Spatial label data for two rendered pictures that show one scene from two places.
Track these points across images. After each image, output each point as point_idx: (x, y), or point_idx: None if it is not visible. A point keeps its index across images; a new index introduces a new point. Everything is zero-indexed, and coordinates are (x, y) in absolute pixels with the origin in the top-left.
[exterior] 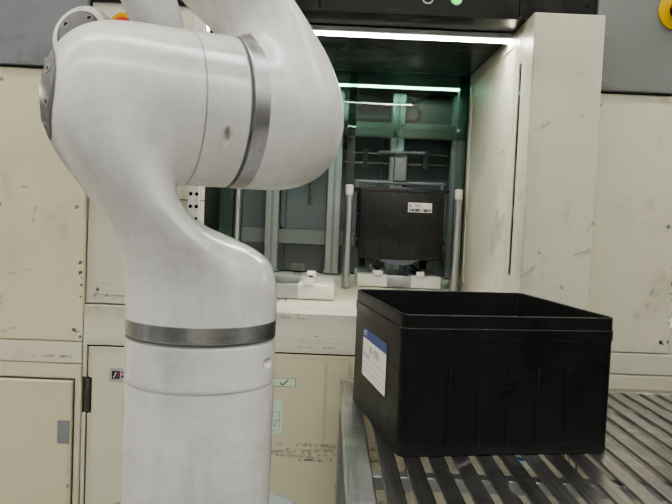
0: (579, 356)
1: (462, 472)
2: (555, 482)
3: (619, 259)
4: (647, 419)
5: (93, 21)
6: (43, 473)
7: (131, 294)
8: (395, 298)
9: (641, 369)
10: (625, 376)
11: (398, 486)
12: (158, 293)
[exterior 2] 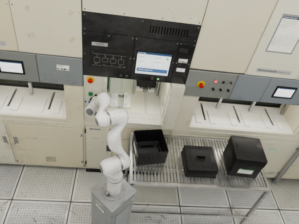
0: (163, 155)
1: (144, 169)
2: (155, 172)
3: (182, 118)
4: (176, 149)
5: (105, 164)
6: (78, 140)
7: (108, 178)
8: (139, 131)
9: (183, 132)
10: (179, 132)
11: (135, 174)
12: (111, 180)
